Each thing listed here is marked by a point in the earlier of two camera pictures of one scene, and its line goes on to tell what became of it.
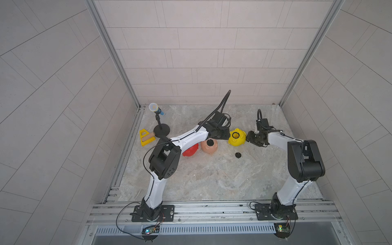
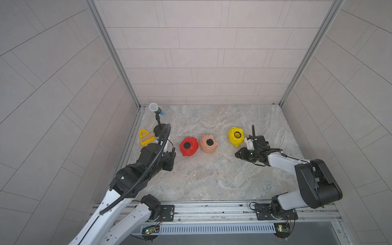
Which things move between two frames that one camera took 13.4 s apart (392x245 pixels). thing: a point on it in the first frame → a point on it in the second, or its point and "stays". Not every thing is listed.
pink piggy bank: [207, 149] stays
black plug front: [210, 142] stays
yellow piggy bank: [237, 138] stays
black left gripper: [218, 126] → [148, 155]
